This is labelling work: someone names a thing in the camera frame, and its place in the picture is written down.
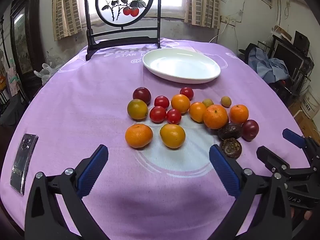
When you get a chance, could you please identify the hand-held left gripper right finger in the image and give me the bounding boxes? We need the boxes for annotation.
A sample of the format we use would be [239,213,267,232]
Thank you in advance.
[209,144,293,240]

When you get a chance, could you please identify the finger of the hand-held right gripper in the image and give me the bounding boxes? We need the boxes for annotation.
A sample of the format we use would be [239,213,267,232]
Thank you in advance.
[256,146,313,178]
[282,128,320,167]

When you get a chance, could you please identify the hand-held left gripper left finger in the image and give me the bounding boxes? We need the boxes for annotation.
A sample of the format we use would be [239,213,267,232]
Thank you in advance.
[24,144,109,240]

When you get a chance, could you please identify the brown wrinkled passion fruit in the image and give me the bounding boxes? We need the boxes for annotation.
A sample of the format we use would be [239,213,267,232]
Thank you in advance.
[222,138,242,159]
[217,123,242,140]

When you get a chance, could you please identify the dark red plum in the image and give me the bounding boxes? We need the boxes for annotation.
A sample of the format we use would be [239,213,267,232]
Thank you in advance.
[241,119,259,141]
[132,87,152,105]

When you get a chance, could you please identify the large orange mandarin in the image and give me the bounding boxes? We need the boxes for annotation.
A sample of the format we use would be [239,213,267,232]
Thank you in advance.
[203,104,229,130]

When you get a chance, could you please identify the green-tinged mandarin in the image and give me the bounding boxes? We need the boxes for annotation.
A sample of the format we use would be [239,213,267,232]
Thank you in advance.
[127,99,148,120]

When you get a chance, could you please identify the red cherry tomato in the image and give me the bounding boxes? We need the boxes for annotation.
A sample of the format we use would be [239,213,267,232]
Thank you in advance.
[149,106,167,123]
[154,96,170,109]
[180,87,194,101]
[166,109,182,125]

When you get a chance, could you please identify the white oval plate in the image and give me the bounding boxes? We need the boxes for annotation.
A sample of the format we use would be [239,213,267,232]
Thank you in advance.
[143,49,221,84]

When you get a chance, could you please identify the person's right hand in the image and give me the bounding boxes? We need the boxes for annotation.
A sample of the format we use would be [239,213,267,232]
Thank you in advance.
[290,208,313,222]

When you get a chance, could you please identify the purple printed tablecloth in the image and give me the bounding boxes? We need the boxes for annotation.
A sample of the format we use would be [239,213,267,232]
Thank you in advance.
[0,38,312,240]

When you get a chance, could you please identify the blue cloth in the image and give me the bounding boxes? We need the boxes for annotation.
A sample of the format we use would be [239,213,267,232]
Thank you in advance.
[249,47,290,83]

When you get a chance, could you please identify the black monitor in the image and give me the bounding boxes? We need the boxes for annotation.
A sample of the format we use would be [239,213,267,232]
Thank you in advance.
[272,42,304,78]

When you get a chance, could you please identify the black box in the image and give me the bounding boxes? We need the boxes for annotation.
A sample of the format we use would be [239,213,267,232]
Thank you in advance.
[294,31,310,54]

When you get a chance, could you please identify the black bag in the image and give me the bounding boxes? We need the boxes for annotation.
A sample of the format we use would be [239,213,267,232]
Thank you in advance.
[239,42,260,65]

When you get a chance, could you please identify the brown cardboard piece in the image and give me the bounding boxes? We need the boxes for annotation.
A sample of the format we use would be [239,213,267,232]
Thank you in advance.
[272,25,292,40]

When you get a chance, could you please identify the white plastic bag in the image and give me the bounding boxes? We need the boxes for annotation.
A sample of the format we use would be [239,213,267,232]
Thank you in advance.
[34,62,63,85]

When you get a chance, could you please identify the black framed painted table screen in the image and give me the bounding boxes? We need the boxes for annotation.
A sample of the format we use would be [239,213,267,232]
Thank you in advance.
[84,0,162,61]

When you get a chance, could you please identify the dark wooden cabinet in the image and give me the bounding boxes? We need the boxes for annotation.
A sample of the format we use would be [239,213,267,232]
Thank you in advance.
[10,0,43,100]

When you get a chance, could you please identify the brick pattern curtain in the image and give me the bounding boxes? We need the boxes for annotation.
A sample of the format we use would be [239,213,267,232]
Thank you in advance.
[184,0,221,29]
[52,0,83,41]

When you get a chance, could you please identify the white cable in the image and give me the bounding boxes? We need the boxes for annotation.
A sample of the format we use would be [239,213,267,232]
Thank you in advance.
[209,25,227,43]

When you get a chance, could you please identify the white wall outlet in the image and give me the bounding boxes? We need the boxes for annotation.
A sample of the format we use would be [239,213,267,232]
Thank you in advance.
[221,16,237,26]

